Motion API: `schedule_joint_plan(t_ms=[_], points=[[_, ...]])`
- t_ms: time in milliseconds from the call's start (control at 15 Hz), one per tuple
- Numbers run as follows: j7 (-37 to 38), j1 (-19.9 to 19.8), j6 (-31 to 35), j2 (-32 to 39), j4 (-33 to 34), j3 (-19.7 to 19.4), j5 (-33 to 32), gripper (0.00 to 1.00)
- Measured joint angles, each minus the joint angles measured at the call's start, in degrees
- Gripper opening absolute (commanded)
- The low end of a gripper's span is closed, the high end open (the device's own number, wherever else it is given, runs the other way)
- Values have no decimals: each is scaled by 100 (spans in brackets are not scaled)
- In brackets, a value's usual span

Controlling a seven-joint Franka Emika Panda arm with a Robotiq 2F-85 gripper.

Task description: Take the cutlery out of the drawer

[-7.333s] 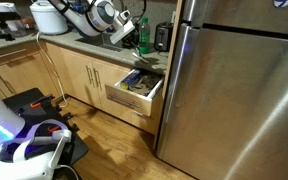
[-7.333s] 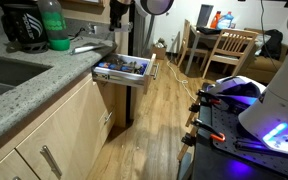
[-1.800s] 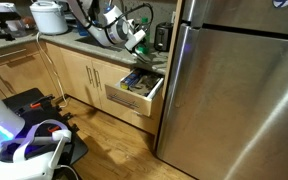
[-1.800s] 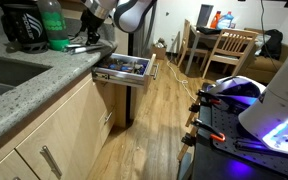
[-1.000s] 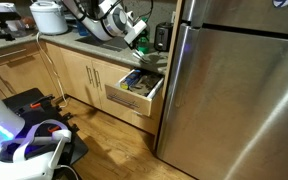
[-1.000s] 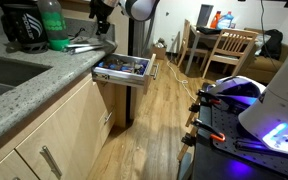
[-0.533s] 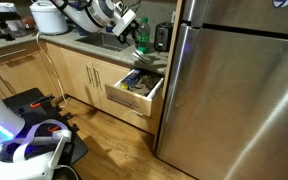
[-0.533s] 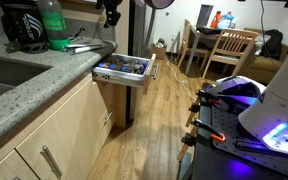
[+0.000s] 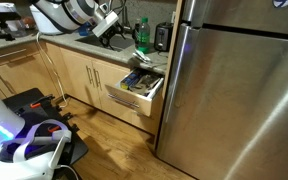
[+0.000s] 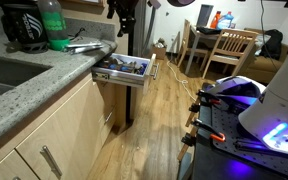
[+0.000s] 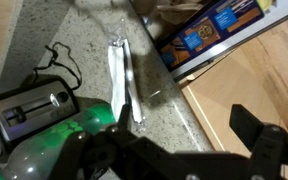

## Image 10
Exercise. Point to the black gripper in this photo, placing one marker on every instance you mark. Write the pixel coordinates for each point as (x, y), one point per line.
(126, 8)

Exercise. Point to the open wooden kitchen drawer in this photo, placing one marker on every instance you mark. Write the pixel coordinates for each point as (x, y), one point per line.
(117, 77)

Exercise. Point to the stainless steel refrigerator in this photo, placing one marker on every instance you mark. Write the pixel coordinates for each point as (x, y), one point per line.
(140, 43)

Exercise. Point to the grey metal utensils heap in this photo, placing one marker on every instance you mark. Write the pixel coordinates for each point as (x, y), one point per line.
(117, 61)

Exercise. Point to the small cardboard box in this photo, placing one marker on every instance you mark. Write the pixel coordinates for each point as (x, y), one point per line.
(159, 52)

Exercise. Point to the blue cardboard box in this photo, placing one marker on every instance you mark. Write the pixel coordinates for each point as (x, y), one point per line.
(113, 66)

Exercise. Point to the wooden side chair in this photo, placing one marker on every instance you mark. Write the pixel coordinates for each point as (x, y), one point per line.
(186, 36)

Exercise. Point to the green plastic bottle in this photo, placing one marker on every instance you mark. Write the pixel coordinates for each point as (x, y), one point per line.
(54, 23)

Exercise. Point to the grey open laptop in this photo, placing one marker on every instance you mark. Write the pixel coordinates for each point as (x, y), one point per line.
(204, 15)

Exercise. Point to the flat black bag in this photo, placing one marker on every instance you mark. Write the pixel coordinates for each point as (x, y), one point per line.
(209, 30)

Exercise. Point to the orange detergent bottle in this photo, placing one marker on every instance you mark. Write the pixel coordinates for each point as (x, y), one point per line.
(215, 20)

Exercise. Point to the wooden dining table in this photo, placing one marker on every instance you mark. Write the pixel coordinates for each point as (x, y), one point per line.
(217, 36)

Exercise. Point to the blue detergent bottle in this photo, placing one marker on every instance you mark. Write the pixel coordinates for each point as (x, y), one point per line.
(225, 21)

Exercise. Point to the wooden slat-back chair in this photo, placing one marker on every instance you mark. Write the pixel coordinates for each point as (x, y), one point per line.
(230, 32)

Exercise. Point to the black clamp orange tip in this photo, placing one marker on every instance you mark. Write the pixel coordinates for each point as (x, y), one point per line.
(217, 136)
(205, 96)

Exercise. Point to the light wood cabinet door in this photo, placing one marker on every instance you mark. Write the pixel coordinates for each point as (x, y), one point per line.
(70, 133)
(4, 168)

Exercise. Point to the steel kitchen sink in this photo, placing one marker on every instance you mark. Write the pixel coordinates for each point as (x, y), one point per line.
(4, 76)

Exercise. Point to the tan sofa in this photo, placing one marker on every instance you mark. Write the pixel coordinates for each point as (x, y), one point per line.
(260, 70)

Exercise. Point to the black backpack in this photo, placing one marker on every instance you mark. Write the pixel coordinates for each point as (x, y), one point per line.
(271, 43)

